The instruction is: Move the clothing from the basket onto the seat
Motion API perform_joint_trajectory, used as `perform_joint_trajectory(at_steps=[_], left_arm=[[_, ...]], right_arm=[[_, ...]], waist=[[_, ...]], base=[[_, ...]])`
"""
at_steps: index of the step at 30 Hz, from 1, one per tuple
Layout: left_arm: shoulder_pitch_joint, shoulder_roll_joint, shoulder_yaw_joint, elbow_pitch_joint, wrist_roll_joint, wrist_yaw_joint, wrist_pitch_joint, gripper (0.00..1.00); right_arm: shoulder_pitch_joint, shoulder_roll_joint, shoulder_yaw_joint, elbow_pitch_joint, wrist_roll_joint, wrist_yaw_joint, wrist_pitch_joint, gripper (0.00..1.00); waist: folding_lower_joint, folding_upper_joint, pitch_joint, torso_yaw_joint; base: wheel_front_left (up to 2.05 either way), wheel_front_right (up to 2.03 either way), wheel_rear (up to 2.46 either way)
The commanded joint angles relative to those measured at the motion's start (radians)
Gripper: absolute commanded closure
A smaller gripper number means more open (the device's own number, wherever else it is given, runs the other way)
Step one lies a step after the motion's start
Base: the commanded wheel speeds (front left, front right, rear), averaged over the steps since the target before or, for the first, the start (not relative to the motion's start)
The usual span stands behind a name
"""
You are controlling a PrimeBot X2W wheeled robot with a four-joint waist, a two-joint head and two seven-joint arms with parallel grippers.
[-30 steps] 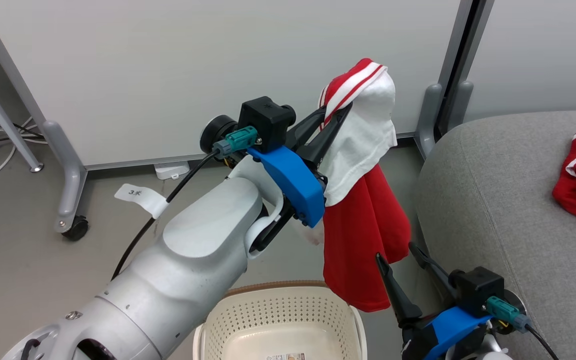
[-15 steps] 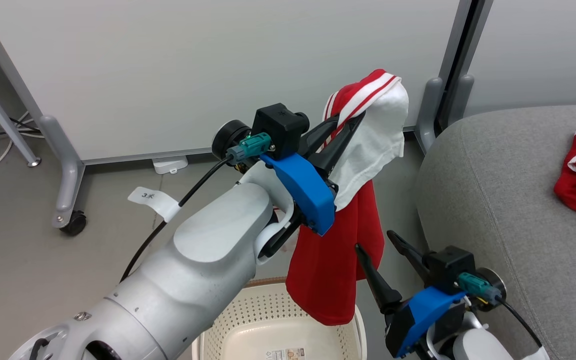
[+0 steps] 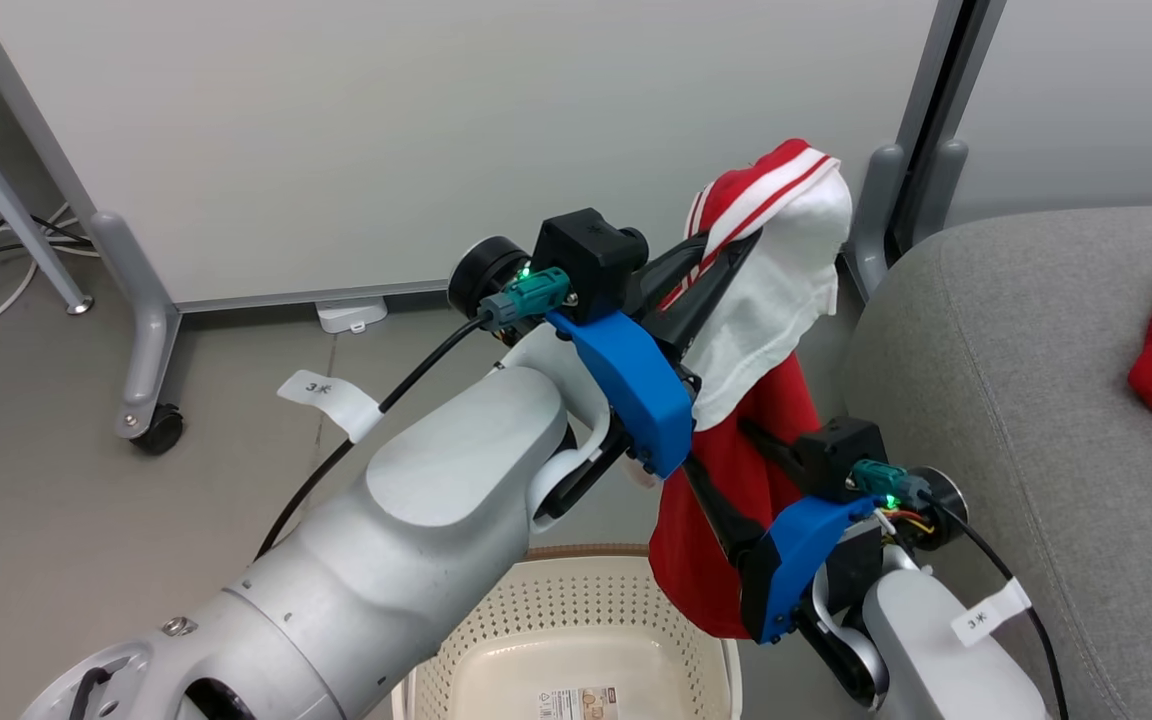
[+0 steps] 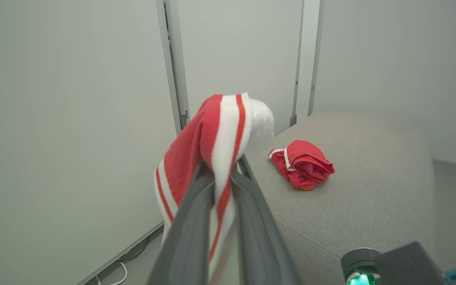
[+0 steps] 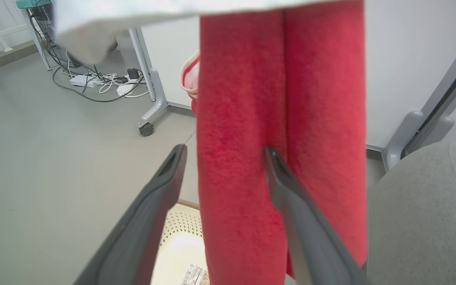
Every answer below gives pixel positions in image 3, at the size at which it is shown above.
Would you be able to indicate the grey fabric sofa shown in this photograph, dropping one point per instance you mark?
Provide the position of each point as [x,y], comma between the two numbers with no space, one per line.
[1016,450]

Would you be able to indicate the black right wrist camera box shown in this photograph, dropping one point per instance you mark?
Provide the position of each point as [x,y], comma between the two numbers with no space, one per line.
[841,455]

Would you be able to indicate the black caster wheel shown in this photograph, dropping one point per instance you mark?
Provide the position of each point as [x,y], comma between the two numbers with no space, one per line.
[162,432]

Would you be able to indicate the grey metal table leg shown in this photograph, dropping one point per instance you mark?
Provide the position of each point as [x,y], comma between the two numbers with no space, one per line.
[6,200]

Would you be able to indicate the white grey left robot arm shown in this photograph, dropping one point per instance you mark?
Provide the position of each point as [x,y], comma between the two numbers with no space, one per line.
[416,520]

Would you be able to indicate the white floor box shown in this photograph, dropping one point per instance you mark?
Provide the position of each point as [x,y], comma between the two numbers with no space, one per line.
[351,314]

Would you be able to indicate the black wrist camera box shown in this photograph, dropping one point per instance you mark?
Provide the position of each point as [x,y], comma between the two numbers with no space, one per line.
[841,455]
[586,255]

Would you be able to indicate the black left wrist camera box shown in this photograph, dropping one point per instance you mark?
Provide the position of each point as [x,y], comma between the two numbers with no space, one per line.
[586,255]

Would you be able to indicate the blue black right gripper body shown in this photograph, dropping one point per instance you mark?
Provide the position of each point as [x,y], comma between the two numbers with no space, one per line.
[796,560]

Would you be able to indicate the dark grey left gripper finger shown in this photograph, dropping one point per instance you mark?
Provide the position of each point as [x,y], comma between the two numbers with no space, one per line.
[678,262]
[714,290]

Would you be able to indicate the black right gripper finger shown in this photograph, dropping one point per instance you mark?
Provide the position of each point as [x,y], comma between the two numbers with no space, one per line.
[778,448]
[726,515]

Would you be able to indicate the beige perforated laundry basket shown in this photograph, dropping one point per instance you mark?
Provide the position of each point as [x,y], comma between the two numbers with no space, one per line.
[576,610]

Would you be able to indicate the white partition panel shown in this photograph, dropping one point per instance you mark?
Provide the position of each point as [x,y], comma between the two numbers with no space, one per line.
[386,140]
[1086,100]

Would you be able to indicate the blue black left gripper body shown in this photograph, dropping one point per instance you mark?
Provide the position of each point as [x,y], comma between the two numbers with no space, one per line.
[636,385]

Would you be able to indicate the printed basket label sticker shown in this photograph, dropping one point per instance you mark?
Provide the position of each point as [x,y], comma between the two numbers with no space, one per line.
[576,704]

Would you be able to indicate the red and white garment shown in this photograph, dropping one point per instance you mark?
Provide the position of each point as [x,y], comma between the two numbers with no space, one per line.
[736,470]

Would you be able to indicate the grey partition foot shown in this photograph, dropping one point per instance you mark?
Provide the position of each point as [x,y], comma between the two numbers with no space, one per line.
[141,330]
[876,210]

